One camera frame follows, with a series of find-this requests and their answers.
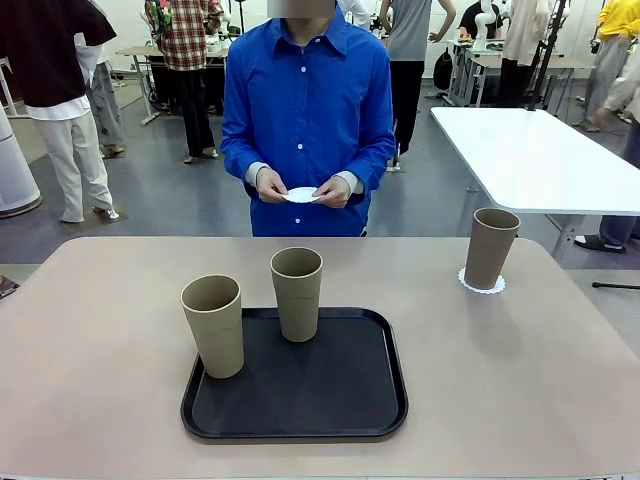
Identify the person's left hand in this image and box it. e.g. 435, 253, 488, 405
315, 175, 352, 210

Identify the person's right hand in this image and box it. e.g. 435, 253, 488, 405
255, 167, 290, 205

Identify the white scalloped paper coaster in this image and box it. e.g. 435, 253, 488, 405
281, 186, 324, 205
458, 266, 506, 297

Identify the tall tan cup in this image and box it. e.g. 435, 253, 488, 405
269, 246, 324, 344
180, 274, 246, 380
464, 207, 521, 290

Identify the person's left forearm blue sleeve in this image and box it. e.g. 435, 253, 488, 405
339, 144, 397, 196

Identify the person's right forearm blue sleeve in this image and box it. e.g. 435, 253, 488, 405
221, 144, 266, 194

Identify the person in blue shirt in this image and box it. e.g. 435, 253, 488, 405
220, 4, 397, 239

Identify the black backpack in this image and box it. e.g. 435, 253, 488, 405
432, 48, 455, 91

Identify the person in plaid shirt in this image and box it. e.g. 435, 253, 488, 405
144, 0, 225, 165

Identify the person in grey shirt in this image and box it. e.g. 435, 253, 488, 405
387, 0, 457, 171

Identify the person in grey trousers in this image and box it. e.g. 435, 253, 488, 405
74, 34, 126, 160

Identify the grey background desk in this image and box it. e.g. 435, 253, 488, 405
446, 38, 599, 109
115, 45, 169, 126

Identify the white background table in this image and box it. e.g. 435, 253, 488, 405
429, 105, 640, 261

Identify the black plastic tray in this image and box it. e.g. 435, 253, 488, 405
180, 306, 410, 441

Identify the person in black top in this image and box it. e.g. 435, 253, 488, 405
459, 2, 501, 41

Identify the person in beige clothes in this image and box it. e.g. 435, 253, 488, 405
501, 0, 551, 109

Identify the black tripod pole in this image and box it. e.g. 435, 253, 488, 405
524, 0, 571, 114

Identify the white cylindrical appliance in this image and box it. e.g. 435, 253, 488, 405
0, 104, 44, 219

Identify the person in black tee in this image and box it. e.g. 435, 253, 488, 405
0, 0, 120, 224

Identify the person in yellow top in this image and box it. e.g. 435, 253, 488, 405
574, 0, 640, 132

